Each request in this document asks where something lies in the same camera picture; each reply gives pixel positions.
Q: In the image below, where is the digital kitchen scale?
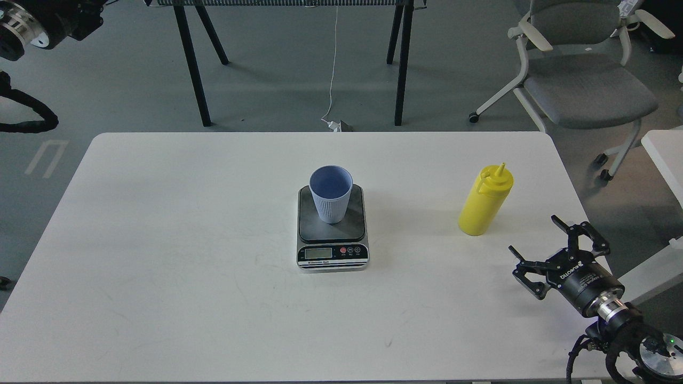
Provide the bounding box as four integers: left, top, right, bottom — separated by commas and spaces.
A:
296, 185, 369, 273

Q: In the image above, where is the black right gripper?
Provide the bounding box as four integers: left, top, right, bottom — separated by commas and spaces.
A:
508, 215, 626, 319

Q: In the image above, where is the white cable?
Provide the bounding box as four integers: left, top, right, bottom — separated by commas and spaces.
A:
320, 4, 342, 132

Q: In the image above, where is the white side table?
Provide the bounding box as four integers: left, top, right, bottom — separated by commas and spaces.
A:
616, 127, 683, 310

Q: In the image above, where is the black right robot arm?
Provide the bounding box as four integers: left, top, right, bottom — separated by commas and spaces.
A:
509, 215, 681, 383

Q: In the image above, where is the black trestle table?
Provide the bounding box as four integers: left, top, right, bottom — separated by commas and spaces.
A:
144, 0, 427, 127

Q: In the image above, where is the grey office chair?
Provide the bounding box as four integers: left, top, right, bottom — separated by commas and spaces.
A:
468, 1, 675, 181

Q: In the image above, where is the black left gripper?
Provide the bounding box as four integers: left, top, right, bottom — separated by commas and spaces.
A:
32, 1, 107, 49

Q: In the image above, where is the yellow squeeze bottle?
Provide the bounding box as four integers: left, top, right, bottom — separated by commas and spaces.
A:
458, 162, 514, 236

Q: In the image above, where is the blue plastic cup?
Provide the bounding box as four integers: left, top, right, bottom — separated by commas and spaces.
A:
309, 165, 353, 224

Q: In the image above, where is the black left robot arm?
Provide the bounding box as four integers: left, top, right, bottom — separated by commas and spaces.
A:
1, 1, 106, 133

